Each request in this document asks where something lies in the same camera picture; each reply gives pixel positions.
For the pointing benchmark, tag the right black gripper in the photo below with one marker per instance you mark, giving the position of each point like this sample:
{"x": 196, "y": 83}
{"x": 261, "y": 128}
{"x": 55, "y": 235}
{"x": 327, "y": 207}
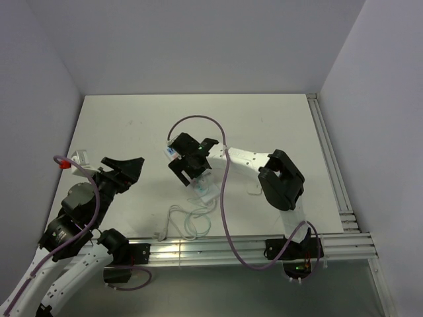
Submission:
{"x": 179, "y": 166}

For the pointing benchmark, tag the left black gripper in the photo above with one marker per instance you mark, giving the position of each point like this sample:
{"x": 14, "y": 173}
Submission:
{"x": 131, "y": 170}

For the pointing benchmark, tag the white colourful power strip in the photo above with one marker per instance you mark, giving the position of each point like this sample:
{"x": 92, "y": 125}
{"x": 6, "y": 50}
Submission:
{"x": 203, "y": 186}

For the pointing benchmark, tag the white two-pin plug adapter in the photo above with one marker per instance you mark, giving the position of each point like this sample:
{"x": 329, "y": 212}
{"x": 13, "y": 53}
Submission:
{"x": 254, "y": 189}

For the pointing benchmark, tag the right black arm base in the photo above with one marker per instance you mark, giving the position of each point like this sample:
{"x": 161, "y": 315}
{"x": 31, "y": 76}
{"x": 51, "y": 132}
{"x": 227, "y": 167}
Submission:
{"x": 297, "y": 258}

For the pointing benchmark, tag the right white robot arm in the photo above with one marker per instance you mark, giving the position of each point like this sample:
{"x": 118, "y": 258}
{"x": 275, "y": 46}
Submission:
{"x": 280, "y": 180}

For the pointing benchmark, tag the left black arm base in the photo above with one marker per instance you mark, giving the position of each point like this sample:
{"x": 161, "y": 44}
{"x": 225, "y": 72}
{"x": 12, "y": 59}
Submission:
{"x": 135, "y": 254}

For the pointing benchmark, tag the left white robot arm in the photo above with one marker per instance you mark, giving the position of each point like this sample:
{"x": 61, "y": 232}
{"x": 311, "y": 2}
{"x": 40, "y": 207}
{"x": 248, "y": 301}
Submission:
{"x": 59, "y": 244}

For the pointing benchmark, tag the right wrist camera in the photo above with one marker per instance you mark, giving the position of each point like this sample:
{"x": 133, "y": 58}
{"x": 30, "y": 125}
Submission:
{"x": 170, "y": 142}

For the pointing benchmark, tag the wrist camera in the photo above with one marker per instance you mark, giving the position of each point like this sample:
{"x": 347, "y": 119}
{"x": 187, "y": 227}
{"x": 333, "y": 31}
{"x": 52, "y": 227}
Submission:
{"x": 81, "y": 158}
{"x": 170, "y": 142}

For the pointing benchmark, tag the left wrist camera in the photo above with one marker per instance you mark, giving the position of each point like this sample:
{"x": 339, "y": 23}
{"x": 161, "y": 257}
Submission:
{"x": 81, "y": 158}

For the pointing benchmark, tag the aluminium frame rail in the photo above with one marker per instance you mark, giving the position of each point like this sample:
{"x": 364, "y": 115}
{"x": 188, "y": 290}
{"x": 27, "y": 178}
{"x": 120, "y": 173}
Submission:
{"x": 215, "y": 251}

